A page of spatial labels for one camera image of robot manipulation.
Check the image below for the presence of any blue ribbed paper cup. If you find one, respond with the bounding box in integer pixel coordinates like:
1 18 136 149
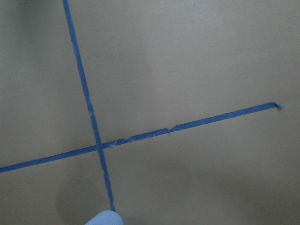
85 210 124 225

